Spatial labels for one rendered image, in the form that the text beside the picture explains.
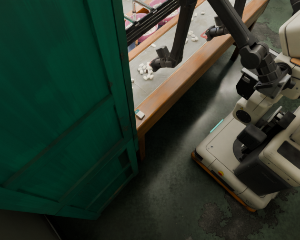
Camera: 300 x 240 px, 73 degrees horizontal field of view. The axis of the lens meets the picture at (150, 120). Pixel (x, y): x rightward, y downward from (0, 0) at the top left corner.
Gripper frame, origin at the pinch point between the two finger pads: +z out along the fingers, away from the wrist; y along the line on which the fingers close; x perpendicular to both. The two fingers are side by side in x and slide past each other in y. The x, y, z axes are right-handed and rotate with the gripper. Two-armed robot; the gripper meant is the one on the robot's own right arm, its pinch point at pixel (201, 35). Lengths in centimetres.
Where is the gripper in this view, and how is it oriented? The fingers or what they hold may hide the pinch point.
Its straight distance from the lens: 161.7
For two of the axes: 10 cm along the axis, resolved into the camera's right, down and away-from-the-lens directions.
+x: 4.8, 7.4, 4.7
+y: -6.6, 6.6, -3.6
